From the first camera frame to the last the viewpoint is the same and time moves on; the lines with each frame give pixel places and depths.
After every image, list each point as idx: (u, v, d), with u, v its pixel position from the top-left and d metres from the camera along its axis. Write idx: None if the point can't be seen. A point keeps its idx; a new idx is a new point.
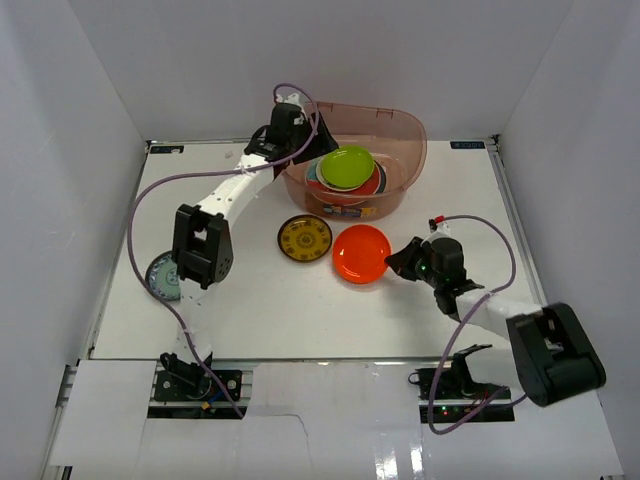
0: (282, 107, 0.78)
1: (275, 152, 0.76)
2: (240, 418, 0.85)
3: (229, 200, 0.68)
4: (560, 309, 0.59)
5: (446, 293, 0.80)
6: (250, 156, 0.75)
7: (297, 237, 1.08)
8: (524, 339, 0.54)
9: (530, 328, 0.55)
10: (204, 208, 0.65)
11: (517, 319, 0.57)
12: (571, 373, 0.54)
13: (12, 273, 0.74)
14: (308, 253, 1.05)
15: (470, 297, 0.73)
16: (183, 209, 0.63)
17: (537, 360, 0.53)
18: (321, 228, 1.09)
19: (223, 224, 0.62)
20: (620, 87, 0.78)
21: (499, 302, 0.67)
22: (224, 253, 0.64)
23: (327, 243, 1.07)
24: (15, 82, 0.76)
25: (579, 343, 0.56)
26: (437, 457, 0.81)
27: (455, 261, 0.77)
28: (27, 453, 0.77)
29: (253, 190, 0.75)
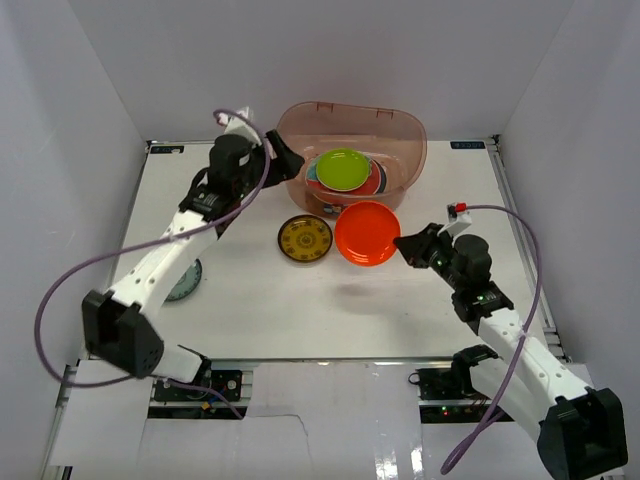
0: (221, 148, 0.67)
1: (217, 206, 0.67)
2: (239, 418, 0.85)
3: (150, 281, 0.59)
4: (606, 399, 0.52)
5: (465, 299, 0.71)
6: (185, 214, 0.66)
7: (297, 237, 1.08)
8: (563, 437, 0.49)
9: (572, 425, 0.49)
10: (118, 296, 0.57)
11: (560, 405, 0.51)
12: (596, 463, 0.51)
13: (12, 273, 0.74)
14: (309, 254, 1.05)
15: (501, 328, 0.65)
16: (90, 298, 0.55)
17: (570, 459, 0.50)
18: (321, 228, 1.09)
19: (138, 319, 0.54)
20: (620, 88, 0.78)
21: (538, 360, 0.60)
22: (146, 346, 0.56)
23: (327, 243, 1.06)
24: (15, 82, 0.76)
25: (615, 435, 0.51)
26: (437, 457, 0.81)
27: (480, 267, 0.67)
28: (27, 453, 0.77)
29: (188, 254, 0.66)
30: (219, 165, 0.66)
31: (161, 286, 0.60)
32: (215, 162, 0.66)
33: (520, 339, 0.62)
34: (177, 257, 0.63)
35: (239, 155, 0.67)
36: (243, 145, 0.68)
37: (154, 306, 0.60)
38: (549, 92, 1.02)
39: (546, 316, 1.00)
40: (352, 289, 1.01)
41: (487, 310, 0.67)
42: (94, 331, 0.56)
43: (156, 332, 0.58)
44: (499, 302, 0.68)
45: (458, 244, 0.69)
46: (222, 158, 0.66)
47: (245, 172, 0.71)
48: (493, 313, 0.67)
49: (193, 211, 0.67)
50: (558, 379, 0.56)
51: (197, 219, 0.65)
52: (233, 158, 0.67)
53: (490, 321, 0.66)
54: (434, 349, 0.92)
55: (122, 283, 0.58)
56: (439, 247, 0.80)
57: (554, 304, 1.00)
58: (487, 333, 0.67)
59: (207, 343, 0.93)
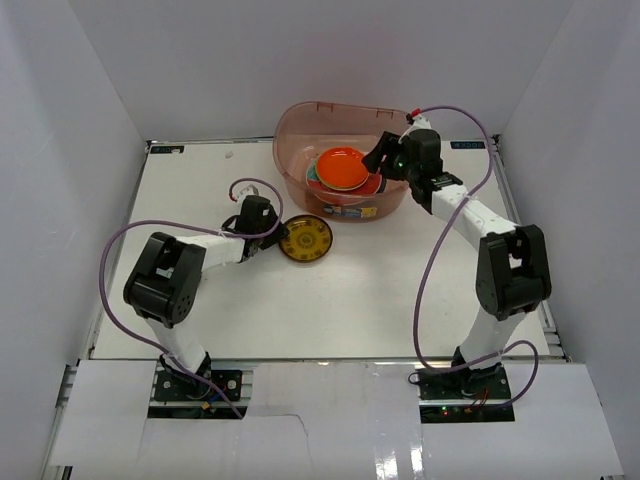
0: (251, 200, 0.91)
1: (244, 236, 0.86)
2: (240, 418, 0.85)
3: (205, 243, 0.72)
4: (532, 231, 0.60)
5: (421, 183, 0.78)
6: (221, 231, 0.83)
7: (298, 237, 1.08)
8: (491, 261, 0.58)
9: (499, 249, 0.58)
10: (180, 240, 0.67)
11: (491, 237, 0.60)
12: (524, 287, 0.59)
13: (12, 273, 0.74)
14: (308, 253, 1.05)
15: (448, 197, 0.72)
16: (156, 237, 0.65)
17: (499, 279, 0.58)
18: (321, 228, 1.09)
19: (195, 261, 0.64)
20: (619, 87, 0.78)
21: (477, 213, 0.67)
22: (185, 294, 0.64)
23: (327, 243, 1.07)
24: (15, 82, 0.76)
25: (538, 265, 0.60)
26: (437, 456, 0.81)
27: (429, 147, 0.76)
28: (28, 452, 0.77)
29: (224, 253, 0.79)
30: (249, 210, 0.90)
31: (208, 252, 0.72)
32: (246, 208, 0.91)
33: (462, 200, 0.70)
34: (222, 246, 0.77)
35: (264, 206, 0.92)
36: (266, 202, 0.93)
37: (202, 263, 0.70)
38: (549, 92, 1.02)
39: (546, 316, 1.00)
40: (351, 288, 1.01)
41: (439, 186, 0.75)
42: (147, 264, 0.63)
43: (194, 290, 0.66)
44: (450, 181, 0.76)
45: (412, 135, 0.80)
46: (251, 205, 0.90)
47: (265, 222, 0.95)
48: (443, 189, 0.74)
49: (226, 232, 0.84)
50: (492, 222, 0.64)
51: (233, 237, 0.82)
52: (260, 206, 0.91)
53: (439, 193, 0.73)
54: (433, 349, 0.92)
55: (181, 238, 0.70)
56: (401, 152, 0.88)
57: (554, 304, 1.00)
58: (441, 208, 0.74)
59: (208, 343, 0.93)
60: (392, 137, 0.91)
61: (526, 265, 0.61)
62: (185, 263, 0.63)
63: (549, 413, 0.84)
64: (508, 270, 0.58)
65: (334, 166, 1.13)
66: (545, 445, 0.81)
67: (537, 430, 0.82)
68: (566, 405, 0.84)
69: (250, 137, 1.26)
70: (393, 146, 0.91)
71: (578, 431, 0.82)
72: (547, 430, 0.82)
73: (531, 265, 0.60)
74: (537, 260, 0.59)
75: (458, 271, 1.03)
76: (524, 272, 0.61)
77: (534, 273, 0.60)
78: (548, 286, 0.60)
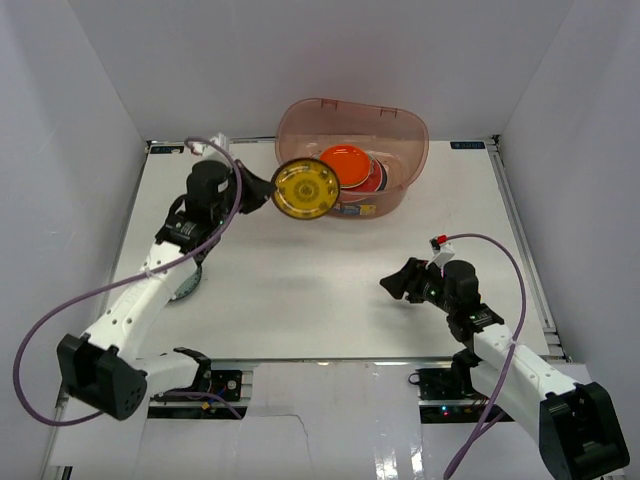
0: (197, 179, 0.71)
1: (195, 236, 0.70)
2: (239, 418, 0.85)
3: (127, 321, 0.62)
4: (595, 392, 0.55)
5: (460, 321, 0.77)
6: (161, 247, 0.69)
7: (297, 185, 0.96)
8: (556, 430, 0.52)
9: (563, 416, 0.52)
10: (95, 341, 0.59)
11: (550, 400, 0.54)
12: (596, 455, 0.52)
13: (12, 273, 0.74)
14: (312, 209, 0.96)
15: (492, 340, 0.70)
16: (68, 341, 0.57)
17: (567, 450, 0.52)
18: (323, 175, 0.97)
19: (114, 362, 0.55)
20: (619, 87, 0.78)
21: (530, 365, 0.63)
22: (127, 386, 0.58)
23: (331, 193, 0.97)
24: (15, 81, 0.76)
25: (610, 430, 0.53)
26: (437, 457, 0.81)
27: (466, 288, 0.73)
28: (28, 452, 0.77)
29: (165, 290, 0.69)
30: (198, 192, 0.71)
31: (135, 332, 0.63)
32: (193, 189, 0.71)
33: (510, 347, 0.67)
34: (155, 297, 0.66)
35: (218, 182, 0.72)
36: (221, 174, 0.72)
37: (129, 352, 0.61)
38: (549, 92, 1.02)
39: (546, 316, 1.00)
40: (351, 289, 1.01)
41: (480, 328, 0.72)
42: (70, 374, 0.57)
43: (141, 375, 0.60)
44: (490, 318, 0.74)
45: (447, 267, 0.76)
46: (199, 186, 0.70)
47: (223, 198, 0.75)
48: (484, 329, 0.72)
49: (170, 243, 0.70)
50: (549, 377, 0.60)
51: (174, 253, 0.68)
52: (212, 186, 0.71)
53: (482, 336, 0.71)
54: (434, 350, 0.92)
55: (98, 328, 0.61)
56: (430, 279, 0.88)
57: (555, 304, 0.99)
58: (484, 351, 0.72)
59: (207, 345, 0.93)
60: (418, 264, 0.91)
61: (594, 427, 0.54)
62: (102, 375, 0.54)
63: None
64: (577, 439, 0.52)
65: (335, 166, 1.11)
66: None
67: None
68: None
69: (250, 137, 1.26)
70: (420, 272, 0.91)
71: None
72: None
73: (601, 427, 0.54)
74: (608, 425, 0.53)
75: None
76: (593, 436, 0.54)
77: (605, 438, 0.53)
78: (625, 451, 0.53)
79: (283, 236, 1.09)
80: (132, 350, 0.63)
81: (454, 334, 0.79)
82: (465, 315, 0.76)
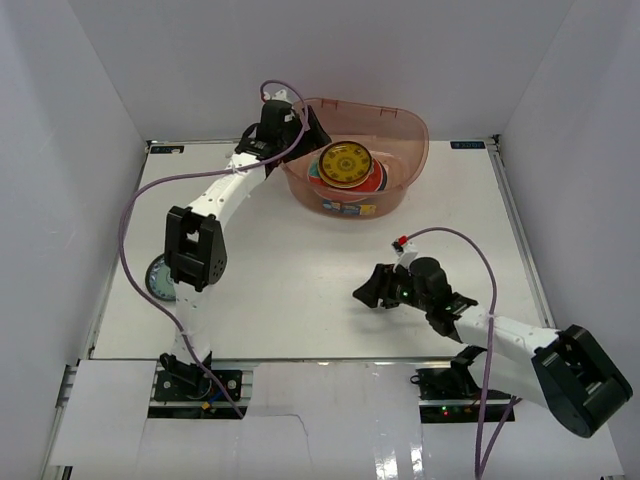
0: (272, 105, 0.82)
1: (267, 149, 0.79)
2: (240, 418, 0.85)
3: (221, 200, 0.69)
4: (578, 335, 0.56)
5: (439, 315, 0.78)
6: (240, 155, 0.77)
7: (338, 162, 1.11)
8: (555, 380, 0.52)
9: (557, 364, 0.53)
10: (196, 209, 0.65)
11: (542, 354, 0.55)
12: (602, 396, 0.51)
13: (12, 272, 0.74)
14: (353, 176, 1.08)
15: (472, 321, 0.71)
16: (173, 212, 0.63)
17: (573, 396, 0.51)
18: (358, 150, 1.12)
19: (216, 227, 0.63)
20: (618, 86, 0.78)
21: (510, 330, 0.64)
22: (217, 254, 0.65)
23: (367, 163, 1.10)
24: (15, 81, 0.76)
25: (603, 365, 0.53)
26: (437, 457, 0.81)
27: (436, 279, 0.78)
28: (28, 452, 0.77)
29: (245, 190, 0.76)
30: (270, 118, 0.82)
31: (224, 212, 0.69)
32: (265, 116, 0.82)
33: (489, 321, 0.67)
34: (239, 191, 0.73)
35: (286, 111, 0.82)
36: (289, 105, 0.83)
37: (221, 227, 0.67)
38: (549, 92, 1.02)
39: (546, 315, 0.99)
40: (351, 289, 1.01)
41: (458, 314, 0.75)
42: (174, 240, 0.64)
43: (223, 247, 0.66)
44: (464, 303, 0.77)
45: (413, 267, 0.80)
46: (273, 110, 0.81)
47: (290, 127, 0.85)
48: (462, 314, 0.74)
49: (247, 153, 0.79)
50: (532, 335, 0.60)
51: (251, 159, 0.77)
52: (282, 112, 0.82)
53: (463, 319, 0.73)
54: (433, 349, 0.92)
55: (198, 202, 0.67)
56: (401, 282, 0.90)
57: (554, 304, 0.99)
58: (469, 335, 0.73)
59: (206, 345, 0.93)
60: (385, 268, 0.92)
61: (589, 369, 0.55)
62: (205, 235, 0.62)
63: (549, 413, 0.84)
64: (579, 383, 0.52)
65: (337, 164, 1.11)
66: (544, 445, 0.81)
67: (537, 430, 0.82)
68: None
69: None
70: (389, 276, 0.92)
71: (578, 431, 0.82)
72: (547, 431, 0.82)
73: (595, 366, 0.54)
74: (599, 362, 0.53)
75: (458, 270, 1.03)
76: (593, 379, 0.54)
77: (603, 375, 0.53)
78: (627, 385, 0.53)
79: (283, 236, 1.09)
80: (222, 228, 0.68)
81: (437, 331, 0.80)
82: (442, 307, 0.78)
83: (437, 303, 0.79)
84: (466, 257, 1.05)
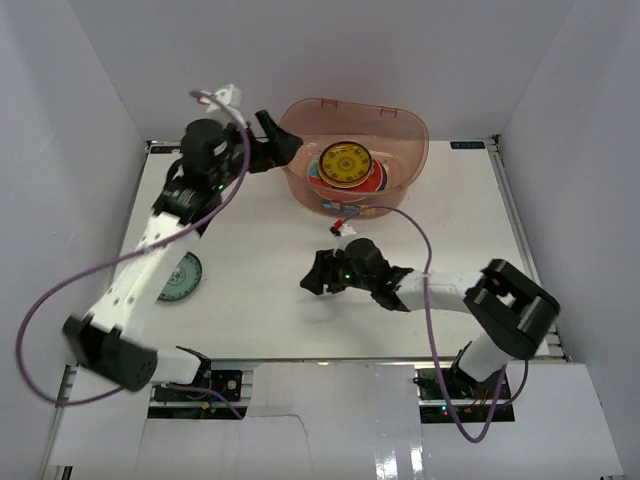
0: (192, 135, 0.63)
1: (194, 204, 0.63)
2: (239, 418, 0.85)
3: (128, 302, 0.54)
4: (501, 266, 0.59)
5: (383, 291, 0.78)
6: (159, 219, 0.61)
7: (338, 162, 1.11)
8: (489, 312, 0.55)
9: (487, 298, 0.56)
10: (97, 320, 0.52)
11: (472, 292, 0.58)
12: (533, 316, 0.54)
13: (12, 272, 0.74)
14: (353, 176, 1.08)
15: (411, 283, 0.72)
16: (69, 324, 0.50)
17: (507, 322, 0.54)
18: (357, 150, 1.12)
19: (121, 343, 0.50)
20: (618, 86, 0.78)
21: (444, 280, 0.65)
22: (139, 362, 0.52)
23: (367, 163, 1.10)
24: (15, 81, 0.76)
25: (528, 288, 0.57)
26: (437, 457, 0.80)
27: (372, 255, 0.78)
28: (29, 452, 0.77)
29: (167, 265, 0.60)
30: (193, 159, 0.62)
31: (140, 309, 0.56)
32: (187, 157, 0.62)
33: (424, 280, 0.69)
34: (157, 273, 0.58)
35: (215, 145, 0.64)
36: (218, 132, 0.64)
37: (136, 335, 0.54)
38: (549, 92, 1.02)
39: None
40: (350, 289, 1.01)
41: (399, 284, 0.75)
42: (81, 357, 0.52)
43: (146, 350, 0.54)
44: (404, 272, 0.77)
45: (348, 250, 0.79)
46: (193, 144, 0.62)
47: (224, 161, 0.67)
48: (402, 282, 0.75)
49: (169, 214, 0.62)
50: (462, 279, 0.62)
51: (173, 224, 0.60)
52: (208, 147, 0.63)
53: (402, 286, 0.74)
54: (434, 349, 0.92)
55: (99, 308, 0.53)
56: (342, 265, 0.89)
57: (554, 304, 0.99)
58: (411, 300, 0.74)
59: (207, 345, 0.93)
60: (326, 254, 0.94)
61: (518, 296, 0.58)
62: (108, 356, 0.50)
63: (549, 413, 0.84)
64: (510, 311, 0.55)
65: (337, 164, 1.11)
66: (543, 444, 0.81)
67: (537, 430, 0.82)
68: (564, 405, 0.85)
69: None
70: (330, 260, 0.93)
71: (578, 431, 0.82)
72: (546, 431, 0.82)
73: (522, 290, 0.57)
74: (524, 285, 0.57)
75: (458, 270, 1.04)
76: (523, 304, 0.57)
77: (530, 296, 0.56)
78: (553, 299, 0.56)
79: (282, 236, 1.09)
80: (140, 330, 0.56)
81: (385, 308, 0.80)
82: (384, 283, 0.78)
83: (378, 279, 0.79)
84: (467, 257, 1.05)
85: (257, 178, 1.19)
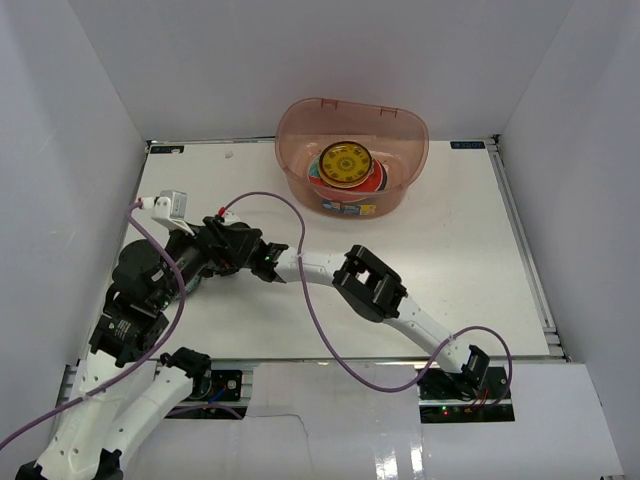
0: (129, 270, 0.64)
1: (131, 338, 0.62)
2: (239, 418, 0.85)
3: (73, 452, 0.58)
4: (360, 252, 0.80)
5: (261, 266, 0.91)
6: (97, 356, 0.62)
7: (338, 162, 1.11)
8: (353, 292, 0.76)
9: (350, 280, 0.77)
10: (46, 472, 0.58)
11: (340, 275, 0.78)
12: (383, 290, 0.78)
13: (12, 272, 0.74)
14: (353, 177, 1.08)
15: (287, 262, 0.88)
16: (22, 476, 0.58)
17: (366, 297, 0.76)
18: (357, 150, 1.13)
19: None
20: (617, 86, 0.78)
21: (314, 260, 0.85)
22: None
23: (367, 162, 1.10)
24: (14, 80, 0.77)
25: (379, 268, 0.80)
26: (437, 456, 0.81)
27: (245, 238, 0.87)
28: (27, 451, 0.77)
29: (117, 395, 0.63)
30: (129, 286, 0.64)
31: (88, 453, 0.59)
32: (123, 285, 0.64)
33: (297, 260, 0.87)
34: (101, 419, 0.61)
35: (150, 273, 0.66)
36: (158, 262, 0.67)
37: (89, 475, 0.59)
38: (549, 92, 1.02)
39: (546, 316, 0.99)
40: None
41: (276, 261, 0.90)
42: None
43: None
44: (277, 248, 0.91)
45: None
46: (131, 279, 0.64)
47: (164, 286, 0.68)
48: (280, 259, 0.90)
49: (106, 350, 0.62)
50: (329, 263, 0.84)
51: (111, 365, 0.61)
52: (144, 275, 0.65)
53: (279, 264, 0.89)
54: None
55: (48, 457, 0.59)
56: None
57: (554, 304, 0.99)
58: (287, 275, 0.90)
59: (206, 345, 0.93)
60: None
61: (372, 273, 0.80)
62: None
63: (548, 413, 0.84)
64: (367, 289, 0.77)
65: (337, 164, 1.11)
66: (543, 445, 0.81)
67: (537, 430, 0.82)
68: (564, 404, 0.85)
69: (251, 137, 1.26)
70: None
71: (578, 430, 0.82)
72: (546, 431, 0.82)
73: (375, 270, 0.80)
74: (376, 266, 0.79)
75: (458, 270, 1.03)
76: (374, 279, 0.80)
77: (381, 274, 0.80)
78: (395, 274, 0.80)
79: (282, 236, 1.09)
80: (93, 467, 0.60)
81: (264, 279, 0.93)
82: (262, 259, 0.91)
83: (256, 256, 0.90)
84: (467, 257, 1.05)
85: (257, 178, 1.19)
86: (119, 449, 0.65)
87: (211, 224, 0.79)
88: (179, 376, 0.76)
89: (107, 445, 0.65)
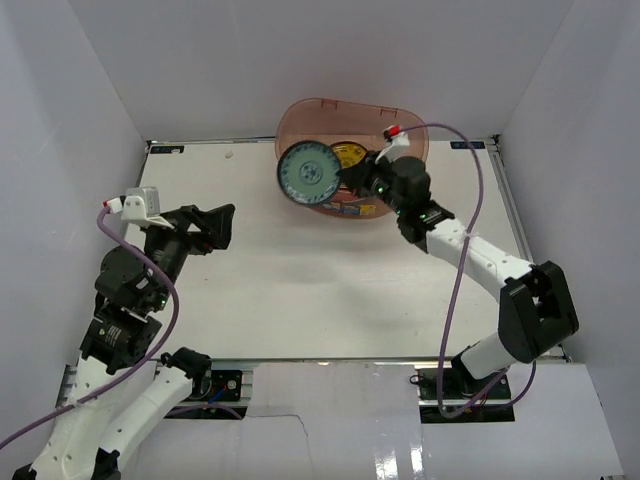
0: (110, 282, 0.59)
1: (121, 345, 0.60)
2: (239, 418, 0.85)
3: (66, 458, 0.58)
4: (550, 270, 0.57)
5: (410, 219, 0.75)
6: (87, 364, 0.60)
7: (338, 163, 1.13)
8: (515, 311, 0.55)
9: (522, 295, 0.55)
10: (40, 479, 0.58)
11: (511, 285, 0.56)
12: (550, 327, 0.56)
13: (12, 272, 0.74)
14: None
15: (445, 236, 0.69)
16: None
17: (528, 325, 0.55)
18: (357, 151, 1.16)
19: None
20: (618, 86, 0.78)
21: (483, 254, 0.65)
22: None
23: None
24: (14, 81, 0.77)
25: (562, 303, 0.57)
26: (437, 457, 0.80)
27: (419, 181, 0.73)
28: (27, 452, 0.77)
29: (110, 401, 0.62)
30: (114, 297, 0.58)
31: (81, 458, 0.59)
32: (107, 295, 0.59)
33: (465, 240, 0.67)
34: (94, 425, 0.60)
35: (135, 282, 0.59)
36: (141, 270, 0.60)
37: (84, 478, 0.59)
38: (549, 92, 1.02)
39: None
40: (351, 289, 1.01)
41: (431, 225, 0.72)
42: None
43: None
44: (440, 214, 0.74)
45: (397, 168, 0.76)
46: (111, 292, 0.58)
47: (155, 288, 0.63)
48: (436, 225, 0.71)
49: (97, 356, 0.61)
50: (504, 263, 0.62)
51: (102, 373, 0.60)
52: (128, 285, 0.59)
53: (435, 233, 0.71)
54: (433, 350, 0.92)
55: (41, 462, 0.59)
56: (379, 175, 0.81)
57: None
58: (436, 246, 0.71)
59: (206, 345, 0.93)
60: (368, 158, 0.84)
61: (549, 303, 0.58)
62: None
63: (548, 413, 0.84)
64: (536, 316, 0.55)
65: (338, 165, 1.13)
66: (543, 445, 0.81)
67: (536, 430, 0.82)
68: (564, 404, 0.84)
69: (251, 137, 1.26)
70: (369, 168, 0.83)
71: (579, 432, 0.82)
72: (546, 432, 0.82)
73: (554, 302, 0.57)
74: (559, 298, 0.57)
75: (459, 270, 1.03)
76: (547, 312, 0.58)
77: (559, 311, 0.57)
78: (575, 318, 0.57)
79: (282, 237, 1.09)
80: (87, 470, 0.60)
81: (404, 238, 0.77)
82: (416, 213, 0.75)
83: (413, 208, 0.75)
84: None
85: (258, 178, 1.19)
86: (118, 449, 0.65)
87: (188, 213, 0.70)
88: (180, 378, 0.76)
89: (105, 446, 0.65)
